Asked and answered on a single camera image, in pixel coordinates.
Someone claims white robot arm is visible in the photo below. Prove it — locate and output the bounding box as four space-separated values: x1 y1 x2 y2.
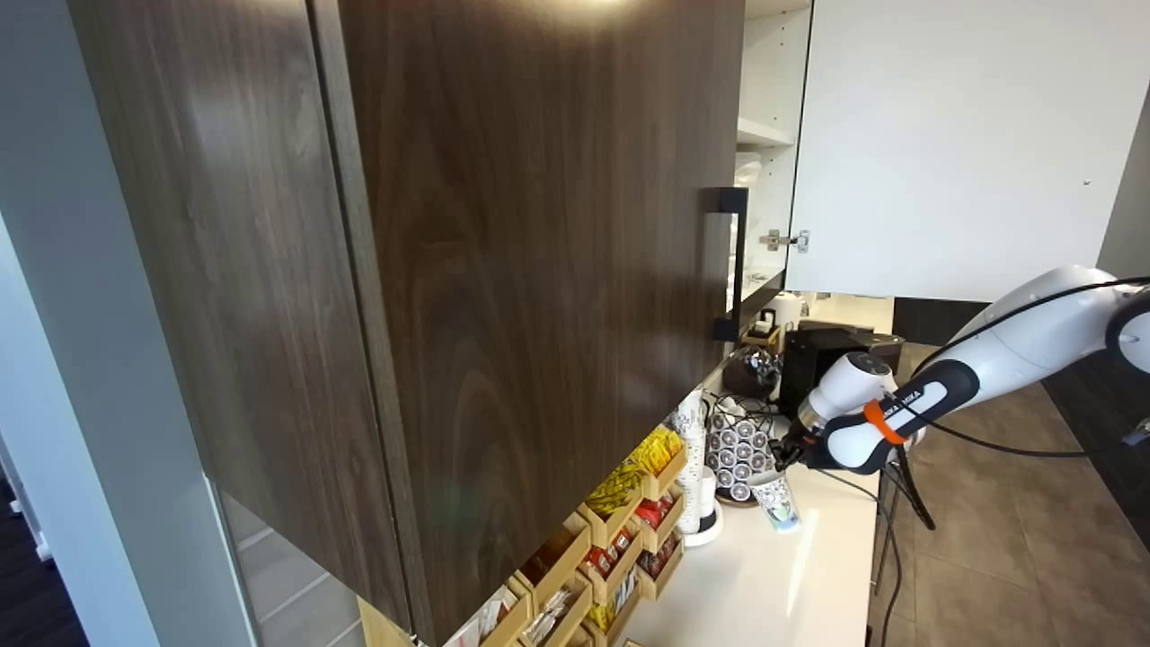
773 268 1150 474

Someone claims black cabinet handle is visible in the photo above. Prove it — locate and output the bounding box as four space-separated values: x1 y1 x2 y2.
706 186 747 342

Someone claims black power cable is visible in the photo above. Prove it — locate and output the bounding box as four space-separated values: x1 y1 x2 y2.
825 469 885 504

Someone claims patterned paper cup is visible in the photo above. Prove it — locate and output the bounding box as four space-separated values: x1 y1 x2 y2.
755 474 800 534

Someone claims wooden tiered condiment rack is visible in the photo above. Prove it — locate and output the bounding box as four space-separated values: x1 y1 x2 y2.
441 425 687 647

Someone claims dark wood upper cabinet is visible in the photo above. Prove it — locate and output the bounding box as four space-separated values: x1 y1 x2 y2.
68 0 744 645

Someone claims black coffee machine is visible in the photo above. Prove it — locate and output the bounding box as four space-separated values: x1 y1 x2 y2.
782 322 903 414

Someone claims white open cabinet door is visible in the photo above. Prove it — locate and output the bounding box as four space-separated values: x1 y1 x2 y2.
789 0 1150 302

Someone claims stack of paper cups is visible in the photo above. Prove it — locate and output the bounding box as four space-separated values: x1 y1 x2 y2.
673 391 721 547

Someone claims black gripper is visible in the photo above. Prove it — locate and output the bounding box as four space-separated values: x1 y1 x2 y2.
773 433 831 470

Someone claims wire coffee pod holder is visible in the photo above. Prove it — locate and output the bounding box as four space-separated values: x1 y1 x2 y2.
706 400 784 504

